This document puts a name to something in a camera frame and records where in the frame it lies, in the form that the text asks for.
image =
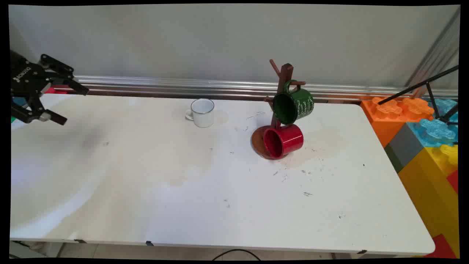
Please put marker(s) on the yellow studded toy block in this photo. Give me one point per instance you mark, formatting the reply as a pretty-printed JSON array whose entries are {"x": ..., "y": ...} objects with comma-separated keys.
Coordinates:
[{"x": 450, "y": 152}]

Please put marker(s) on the grey toy building block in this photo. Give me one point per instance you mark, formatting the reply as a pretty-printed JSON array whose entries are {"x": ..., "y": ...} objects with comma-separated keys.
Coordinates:
[{"x": 406, "y": 146}]

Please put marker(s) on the red enamel mug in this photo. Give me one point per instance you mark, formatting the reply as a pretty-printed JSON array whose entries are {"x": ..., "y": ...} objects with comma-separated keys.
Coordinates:
[{"x": 291, "y": 139}]

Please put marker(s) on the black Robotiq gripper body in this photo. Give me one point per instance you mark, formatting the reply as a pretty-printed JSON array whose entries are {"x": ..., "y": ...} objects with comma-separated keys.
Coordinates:
[{"x": 25, "y": 79}]

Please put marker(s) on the red flat toy block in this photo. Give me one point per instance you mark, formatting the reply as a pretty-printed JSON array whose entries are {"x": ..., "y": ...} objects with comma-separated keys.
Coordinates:
[{"x": 443, "y": 249}]

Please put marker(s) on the white enamel mug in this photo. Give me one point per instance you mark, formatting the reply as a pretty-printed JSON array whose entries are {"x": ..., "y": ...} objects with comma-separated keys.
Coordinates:
[{"x": 203, "y": 117}]

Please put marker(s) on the aluminium rail along wall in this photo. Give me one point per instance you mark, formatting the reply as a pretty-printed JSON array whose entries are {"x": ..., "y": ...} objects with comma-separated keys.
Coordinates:
[{"x": 220, "y": 86}]

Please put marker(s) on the small red object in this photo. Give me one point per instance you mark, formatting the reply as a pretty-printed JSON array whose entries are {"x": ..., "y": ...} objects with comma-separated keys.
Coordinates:
[{"x": 58, "y": 89}]

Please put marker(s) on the green enamel mug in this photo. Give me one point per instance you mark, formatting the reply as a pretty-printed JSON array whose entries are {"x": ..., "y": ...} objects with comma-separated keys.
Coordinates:
[{"x": 302, "y": 104}]

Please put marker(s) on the blue toy building block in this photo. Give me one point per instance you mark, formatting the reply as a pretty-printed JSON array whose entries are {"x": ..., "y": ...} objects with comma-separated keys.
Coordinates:
[{"x": 432, "y": 134}]

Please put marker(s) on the red toy building block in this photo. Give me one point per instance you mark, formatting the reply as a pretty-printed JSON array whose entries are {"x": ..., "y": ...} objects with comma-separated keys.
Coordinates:
[{"x": 454, "y": 181}]

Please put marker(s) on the brown wooden mug tree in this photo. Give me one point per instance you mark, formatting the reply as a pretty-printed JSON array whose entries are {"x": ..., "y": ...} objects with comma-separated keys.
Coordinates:
[{"x": 285, "y": 73}]

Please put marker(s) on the orange toy building block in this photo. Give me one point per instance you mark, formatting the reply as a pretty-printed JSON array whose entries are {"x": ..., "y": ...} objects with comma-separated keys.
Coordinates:
[{"x": 384, "y": 124}]

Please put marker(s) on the black tripod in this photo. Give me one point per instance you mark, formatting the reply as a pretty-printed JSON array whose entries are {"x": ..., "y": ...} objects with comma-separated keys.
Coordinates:
[{"x": 421, "y": 85}]

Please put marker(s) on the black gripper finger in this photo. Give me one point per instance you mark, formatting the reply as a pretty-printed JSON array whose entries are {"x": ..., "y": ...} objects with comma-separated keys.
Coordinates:
[
  {"x": 60, "y": 71},
  {"x": 34, "y": 112}
]

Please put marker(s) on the large yellow toy block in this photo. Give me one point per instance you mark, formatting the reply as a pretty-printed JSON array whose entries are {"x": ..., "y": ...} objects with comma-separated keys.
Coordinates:
[{"x": 428, "y": 198}]

